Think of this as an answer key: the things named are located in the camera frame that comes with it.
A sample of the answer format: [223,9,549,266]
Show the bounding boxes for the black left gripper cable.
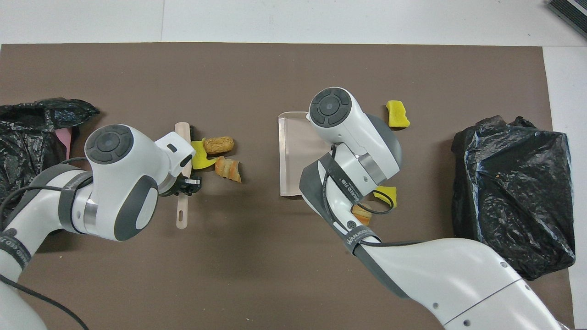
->
[0,156,90,330]

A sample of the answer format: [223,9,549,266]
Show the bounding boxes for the yellow wavy sponge piece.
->
[386,100,411,128]

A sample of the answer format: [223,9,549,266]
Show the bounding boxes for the large yellow sponge piece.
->
[190,140,218,170]

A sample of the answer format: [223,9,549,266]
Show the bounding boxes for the small yellow sponge piece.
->
[372,186,398,209]

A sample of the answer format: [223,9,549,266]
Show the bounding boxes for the small sliced bread piece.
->
[351,205,373,226]

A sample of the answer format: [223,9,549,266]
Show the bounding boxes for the beige plastic dustpan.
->
[278,111,331,198]

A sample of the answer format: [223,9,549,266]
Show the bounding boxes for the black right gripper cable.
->
[321,144,427,246]

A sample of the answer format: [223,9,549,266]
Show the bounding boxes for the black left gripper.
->
[160,177,202,197]

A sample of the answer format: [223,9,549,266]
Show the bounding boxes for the black plastic trash bag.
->
[0,98,100,220]
[451,115,576,281]

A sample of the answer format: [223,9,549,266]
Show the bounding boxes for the pink plastic bin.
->
[54,127,73,161]

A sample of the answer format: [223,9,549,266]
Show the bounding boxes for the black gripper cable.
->
[321,144,427,246]
[0,156,90,330]

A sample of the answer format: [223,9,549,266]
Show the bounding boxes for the brown table mat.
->
[0,43,575,330]

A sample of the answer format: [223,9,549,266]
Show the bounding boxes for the brown oval bun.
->
[203,137,234,154]

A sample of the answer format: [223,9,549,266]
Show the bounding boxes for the beige hand brush black bristles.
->
[175,121,195,229]

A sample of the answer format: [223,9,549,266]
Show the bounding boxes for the dark grey ribbed object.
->
[547,0,587,39]

